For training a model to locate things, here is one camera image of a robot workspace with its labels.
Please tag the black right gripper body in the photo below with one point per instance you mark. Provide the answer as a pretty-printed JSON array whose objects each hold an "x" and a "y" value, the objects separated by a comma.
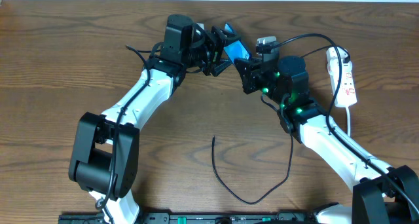
[{"x": 251, "y": 75}]

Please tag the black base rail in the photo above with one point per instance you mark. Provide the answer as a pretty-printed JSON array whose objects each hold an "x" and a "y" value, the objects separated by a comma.
[{"x": 165, "y": 218}]

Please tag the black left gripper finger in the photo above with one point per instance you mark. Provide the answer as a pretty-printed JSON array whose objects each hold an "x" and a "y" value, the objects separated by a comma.
[
  {"x": 218, "y": 69},
  {"x": 231, "y": 37}
]

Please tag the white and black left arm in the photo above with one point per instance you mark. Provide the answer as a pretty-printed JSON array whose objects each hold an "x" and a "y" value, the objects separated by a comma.
[{"x": 106, "y": 149}]

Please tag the blue Samsung Galaxy smartphone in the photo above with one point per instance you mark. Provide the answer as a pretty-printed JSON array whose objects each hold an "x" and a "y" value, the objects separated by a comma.
[{"x": 236, "y": 49}]

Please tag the white power strip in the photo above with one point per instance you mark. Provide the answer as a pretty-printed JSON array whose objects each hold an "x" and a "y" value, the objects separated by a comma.
[{"x": 346, "y": 92}]

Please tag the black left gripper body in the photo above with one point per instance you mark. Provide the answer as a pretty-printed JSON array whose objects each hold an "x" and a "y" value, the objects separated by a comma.
[{"x": 213, "y": 50}]

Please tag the white USB charger adapter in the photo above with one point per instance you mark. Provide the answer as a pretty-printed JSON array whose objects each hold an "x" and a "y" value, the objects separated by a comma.
[{"x": 333, "y": 53}]

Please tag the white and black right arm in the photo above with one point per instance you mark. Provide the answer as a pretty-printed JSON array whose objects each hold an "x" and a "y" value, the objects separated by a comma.
[{"x": 380, "y": 192}]

